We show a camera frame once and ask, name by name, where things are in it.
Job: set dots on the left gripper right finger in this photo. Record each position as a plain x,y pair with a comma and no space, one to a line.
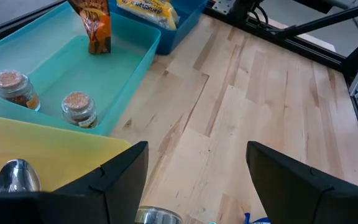
306,199

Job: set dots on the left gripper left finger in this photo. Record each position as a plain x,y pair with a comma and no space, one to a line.
73,208

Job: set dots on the furikake seasoning jar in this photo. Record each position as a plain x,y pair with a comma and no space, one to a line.
157,217

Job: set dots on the small cork-topped glass jar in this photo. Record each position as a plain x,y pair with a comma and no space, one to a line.
79,109
15,90

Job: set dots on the brown taco seasoning packet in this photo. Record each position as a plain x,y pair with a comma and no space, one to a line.
98,28

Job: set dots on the yellow ramen noodle packet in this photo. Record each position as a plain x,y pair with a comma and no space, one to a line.
174,17
148,11

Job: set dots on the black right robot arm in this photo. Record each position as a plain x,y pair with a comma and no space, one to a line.
244,8

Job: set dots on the yellow translucent plastic bin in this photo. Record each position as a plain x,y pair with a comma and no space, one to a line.
57,152

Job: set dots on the green translucent plastic bin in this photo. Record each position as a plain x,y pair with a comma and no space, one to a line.
73,71

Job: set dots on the black metal stand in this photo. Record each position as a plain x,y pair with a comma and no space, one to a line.
337,15

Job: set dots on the blue plastic bin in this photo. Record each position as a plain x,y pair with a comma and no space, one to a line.
185,28

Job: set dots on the black aluminium table frame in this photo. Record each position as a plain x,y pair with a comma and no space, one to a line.
319,53

